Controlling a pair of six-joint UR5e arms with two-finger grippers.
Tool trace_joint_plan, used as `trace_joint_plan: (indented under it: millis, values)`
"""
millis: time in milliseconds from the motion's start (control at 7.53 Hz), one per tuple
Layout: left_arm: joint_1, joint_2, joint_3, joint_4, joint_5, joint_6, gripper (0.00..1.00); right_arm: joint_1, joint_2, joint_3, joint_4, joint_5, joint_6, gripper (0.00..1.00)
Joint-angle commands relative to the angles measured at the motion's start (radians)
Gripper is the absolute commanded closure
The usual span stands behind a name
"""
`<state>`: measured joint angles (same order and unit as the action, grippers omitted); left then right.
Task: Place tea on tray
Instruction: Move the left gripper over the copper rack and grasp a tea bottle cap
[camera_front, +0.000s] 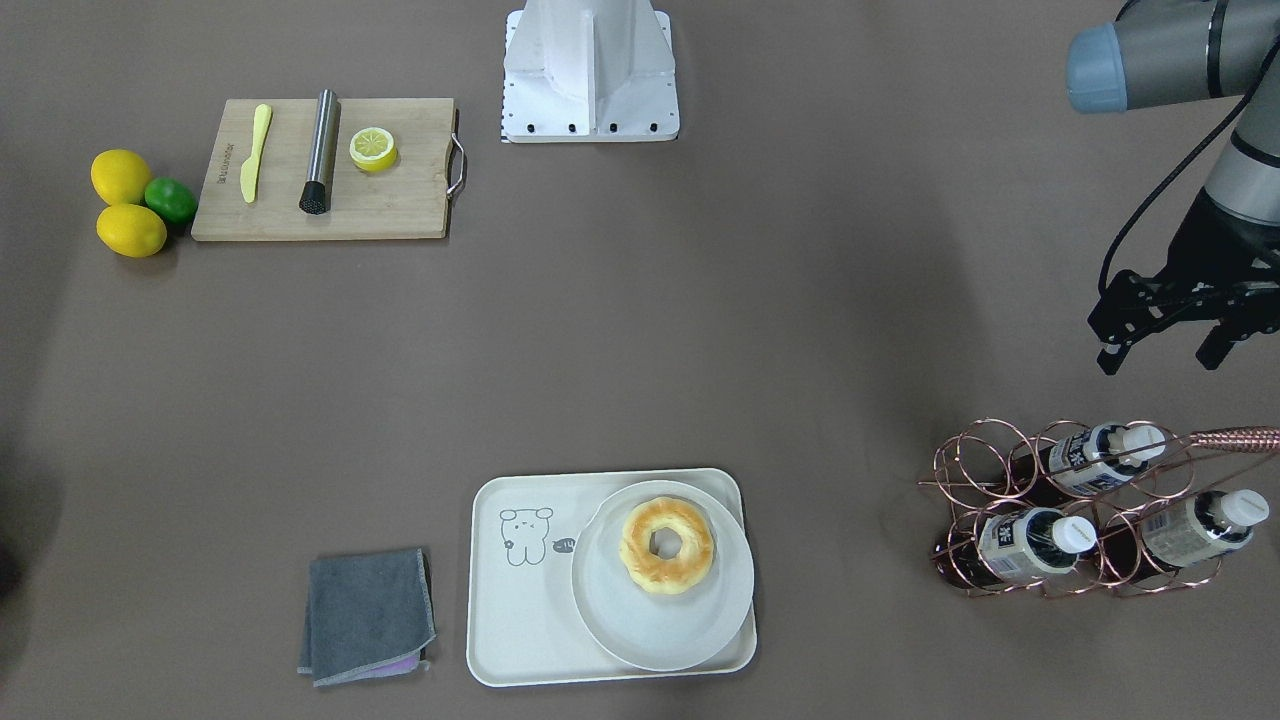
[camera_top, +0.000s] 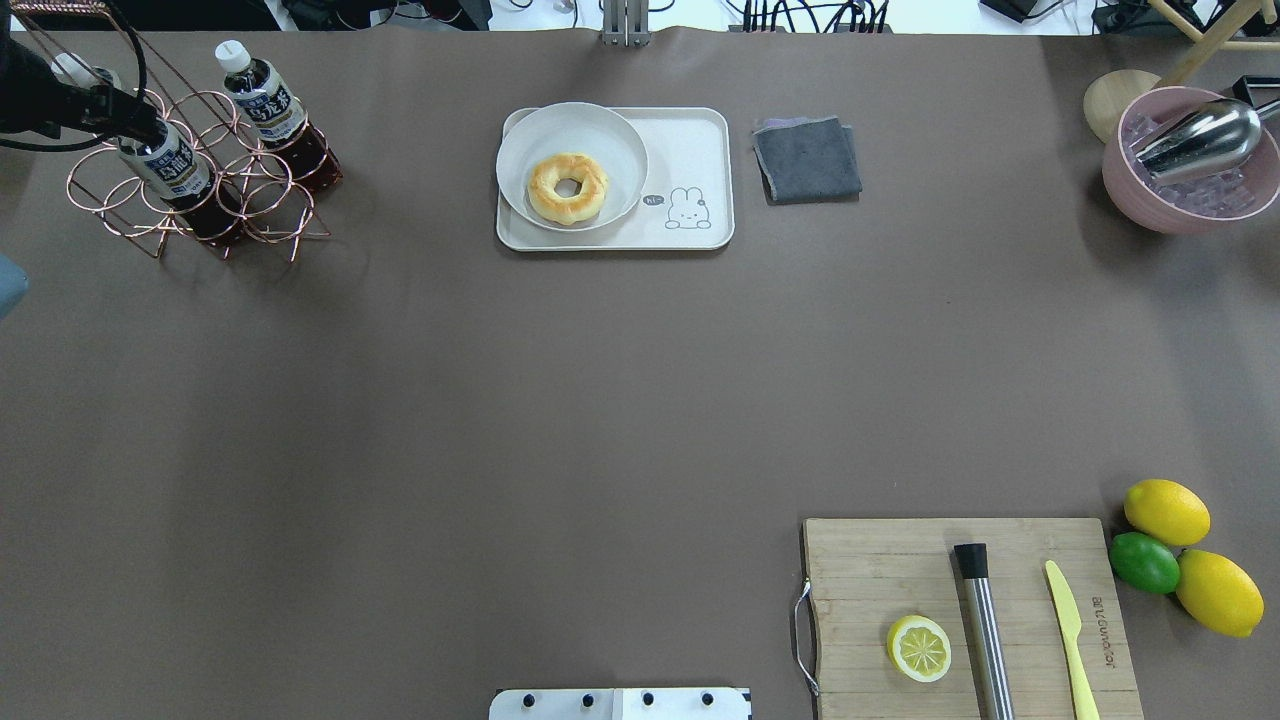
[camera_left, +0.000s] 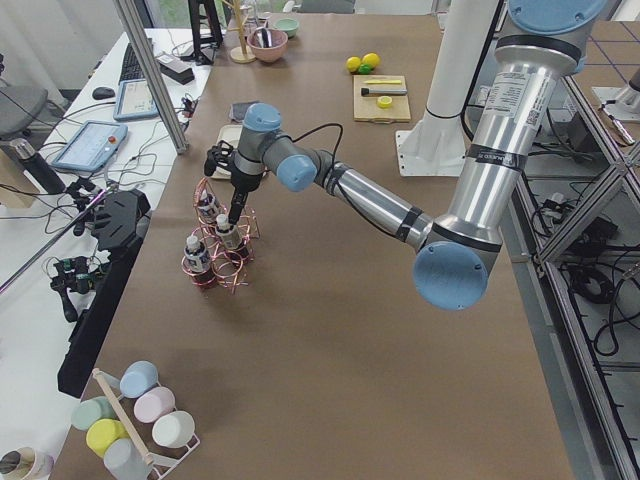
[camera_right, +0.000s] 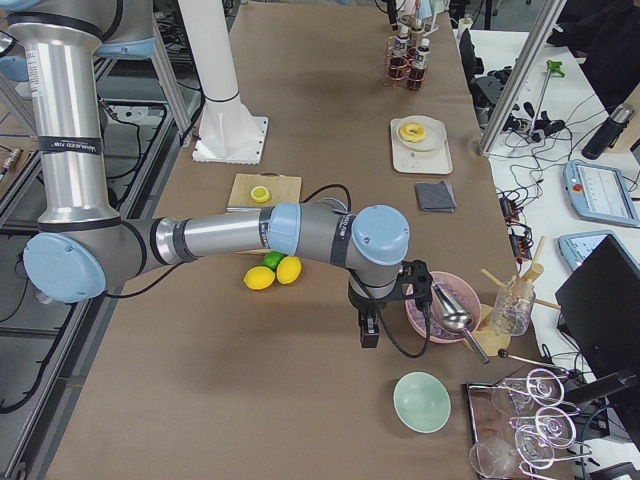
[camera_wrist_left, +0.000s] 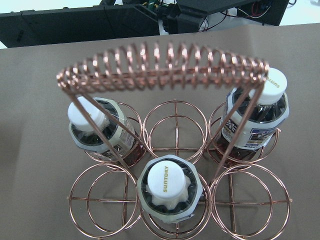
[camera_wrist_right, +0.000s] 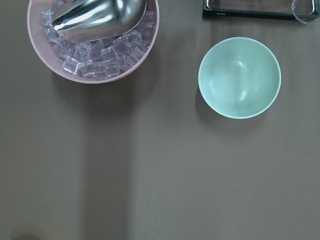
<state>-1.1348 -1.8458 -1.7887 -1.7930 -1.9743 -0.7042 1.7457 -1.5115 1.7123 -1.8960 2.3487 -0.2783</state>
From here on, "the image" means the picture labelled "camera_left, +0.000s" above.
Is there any aluminium frame post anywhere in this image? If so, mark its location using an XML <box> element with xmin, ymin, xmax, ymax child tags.
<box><xmin>113</xmin><ymin>0</ymin><xmax>188</xmax><ymax>154</ymax></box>

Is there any tea bottle white cap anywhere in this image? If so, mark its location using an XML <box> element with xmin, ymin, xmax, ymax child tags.
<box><xmin>215</xmin><ymin>213</ymin><xmax>249</xmax><ymax>260</ymax></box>

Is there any yellow cup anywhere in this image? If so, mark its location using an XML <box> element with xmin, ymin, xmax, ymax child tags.
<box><xmin>85</xmin><ymin>419</ymin><xmax>129</xmax><ymax>458</ymax></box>

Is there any mint green cup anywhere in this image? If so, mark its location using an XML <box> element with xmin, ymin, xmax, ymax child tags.
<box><xmin>71</xmin><ymin>396</ymin><xmax>117</xmax><ymax>431</ymax></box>

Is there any green lime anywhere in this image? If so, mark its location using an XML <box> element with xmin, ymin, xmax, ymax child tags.
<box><xmin>357</xmin><ymin>64</ymin><xmax>373</xmax><ymax>75</ymax></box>

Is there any grey folded cloth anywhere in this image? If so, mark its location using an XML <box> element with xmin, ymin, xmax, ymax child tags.
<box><xmin>229</xmin><ymin>101</ymin><xmax>258</xmax><ymax>123</ymax></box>

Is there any bamboo cutting board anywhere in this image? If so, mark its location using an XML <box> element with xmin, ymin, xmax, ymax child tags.
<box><xmin>353</xmin><ymin>75</ymin><xmax>411</xmax><ymax>123</ymax></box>

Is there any grey office chair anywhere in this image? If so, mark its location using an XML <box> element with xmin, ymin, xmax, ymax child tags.
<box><xmin>1</xmin><ymin>86</ymin><xmax>48</xmax><ymax>140</ymax></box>

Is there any white cup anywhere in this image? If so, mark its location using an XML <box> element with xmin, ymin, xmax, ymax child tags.
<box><xmin>152</xmin><ymin>410</ymin><xmax>195</xmax><ymax>448</ymax></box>

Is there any tea bottle in rack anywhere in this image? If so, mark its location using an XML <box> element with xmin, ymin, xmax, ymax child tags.
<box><xmin>184</xmin><ymin>234</ymin><xmax>214</xmax><ymax>286</ymax></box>
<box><xmin>196</xmin><ymin>191</ymin><xmax>221</xmax><ymax>224</ymax></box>

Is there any black box device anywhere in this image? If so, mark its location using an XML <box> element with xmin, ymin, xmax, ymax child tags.
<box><xmin>155</xmin><ymin>52</ymin><xmax>195</xmax><ymax>85</ymax></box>

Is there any light blue cup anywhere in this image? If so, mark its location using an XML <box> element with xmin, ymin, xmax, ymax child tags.
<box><xmin>119</xmin><ymin>360</ymin><xmax>159</xmax><ymax>399</ymax></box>

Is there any wooden rack handle rod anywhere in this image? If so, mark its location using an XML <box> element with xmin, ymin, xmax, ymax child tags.
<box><xmin>92</xmin><ymin>368</ymin><xmax>154</xmax><ymax>465</ymax></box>

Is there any rear tea bottle in rack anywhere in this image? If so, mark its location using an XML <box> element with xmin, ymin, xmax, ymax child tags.
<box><xmin>196</xmin><ymin>191</ymin><xmax>221</xmax><ymax>224</ymax></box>

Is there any black thermos bottle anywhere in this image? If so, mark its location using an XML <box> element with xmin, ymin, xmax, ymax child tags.
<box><xmin>9</xmin><ymin>138</ymin><xmax>66</xmax><ymax>195</ymax></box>

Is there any white wire cup rack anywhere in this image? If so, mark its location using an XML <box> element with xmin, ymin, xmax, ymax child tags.
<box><xmin>111</xmin><ymin>375</ymin><xmax>201</xmax><ymax>479</ymax></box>

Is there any copper wire bottle rack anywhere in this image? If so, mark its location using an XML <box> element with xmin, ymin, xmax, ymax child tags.
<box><xmin>181</xmin><ymin>177</ymin><xmax>260</xmax><ymax>293</ymax></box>

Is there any pale pink cup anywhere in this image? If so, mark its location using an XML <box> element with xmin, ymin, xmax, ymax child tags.
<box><xmin>134</xmin><ymin>386</ymin><xmax>175</xmax><ymax>423</ymax></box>

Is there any blue teach pendant tablet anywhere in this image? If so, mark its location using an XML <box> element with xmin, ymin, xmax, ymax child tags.
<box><xmin>51</xmin><ymin>121</ymin><xmax>128</xmax><ymax>173</ymax></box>

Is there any yellow lemon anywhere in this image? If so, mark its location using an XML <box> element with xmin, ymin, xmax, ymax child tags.
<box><xmin>345</xmin><ymin>56</ymin><xmax>362</xmax><ymax>73</ymax></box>
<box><xmin>361</xmin><ymin>52</ymin><xmax>381</xmax><ymax>70</ymax></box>

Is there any steel cylinder muddler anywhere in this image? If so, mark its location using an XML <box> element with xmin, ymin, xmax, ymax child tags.
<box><xmin>360</xmin><ymin>87</ymin><xmax>408</xmax><ymax>96</ymax></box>

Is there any yellow plastic knife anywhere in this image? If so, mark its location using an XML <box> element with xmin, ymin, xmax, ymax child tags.
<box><xmin>364</xmin><ymin>79</ymin><xmax>403</xmax><ymax>85</ymax></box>

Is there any half lemon slice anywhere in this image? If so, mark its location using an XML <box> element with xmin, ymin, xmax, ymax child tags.
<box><xmin>376</xmin><ymin>96</ymin><xmax>393</xmax><ymax>109</ymax></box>

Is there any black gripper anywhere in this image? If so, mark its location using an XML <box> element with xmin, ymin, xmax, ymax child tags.
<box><xmin>228</xmin><ymin>162</ymin><xmax>263</xmax><ymax>225</ymax></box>

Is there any green bowl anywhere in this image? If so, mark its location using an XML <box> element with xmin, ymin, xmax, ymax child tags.
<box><xmin>273</xmin><ymin>18</ymin><xmax>300</xmax><ymax>39</ymax></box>

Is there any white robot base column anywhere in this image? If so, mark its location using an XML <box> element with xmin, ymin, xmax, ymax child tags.
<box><xmin>396</xmin><ymin>0</ymin><xmax>502</xmax><ymax>177</ymax></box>

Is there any grey cup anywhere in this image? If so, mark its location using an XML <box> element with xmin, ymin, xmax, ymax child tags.
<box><xmin>103</xmin><ymin>439</ymin><xmax>152</xmax><ymax>480</ymax></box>

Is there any wooden mug tree stand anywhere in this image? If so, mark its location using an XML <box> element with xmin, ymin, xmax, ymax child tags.
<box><xmin>222</xmin><ymin>0</ymin><xmax>256</xmax><ymax>64</ymax></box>

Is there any tape roll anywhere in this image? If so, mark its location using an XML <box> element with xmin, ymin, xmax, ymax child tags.
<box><xmin>1</xmin><ymin>447</ymin><xmax>54</xmax><ymax>480</ymax></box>

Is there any black computer mouse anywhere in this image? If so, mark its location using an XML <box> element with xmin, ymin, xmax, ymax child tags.
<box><xmin>92</xmin><ymin>87</ymin><xmax>115</xmax><ymax>100</ymax></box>

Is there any black keyboard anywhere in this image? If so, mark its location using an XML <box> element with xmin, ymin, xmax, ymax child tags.
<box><xmin>118</xmin><ymin>43</ymin><xmax>145</xmax><ymax>83</ymax></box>

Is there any front tea bottle in rack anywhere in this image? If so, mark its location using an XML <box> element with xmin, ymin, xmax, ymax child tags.
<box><xmin>184</xmin><ymin>234</ymin><xmax>214</xmax><ymax>286</ymax></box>

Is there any cream serving tray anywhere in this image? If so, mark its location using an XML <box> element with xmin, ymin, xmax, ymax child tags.
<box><xmin>211</xmin><ymin>124</ymin><xmax>242</xmax><ymax>181</ymax></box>

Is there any pink bowl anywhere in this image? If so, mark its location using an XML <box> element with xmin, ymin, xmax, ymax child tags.
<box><xmin>247</xmin><ymin>28</ymin><xmax>288</xmax><ymax>63</ymax></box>

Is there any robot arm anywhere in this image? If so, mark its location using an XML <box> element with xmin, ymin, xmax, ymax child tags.
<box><xmin>229</xmin><ymin>1</ymin><xmax>604</xmax><ymax>310</ymax></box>

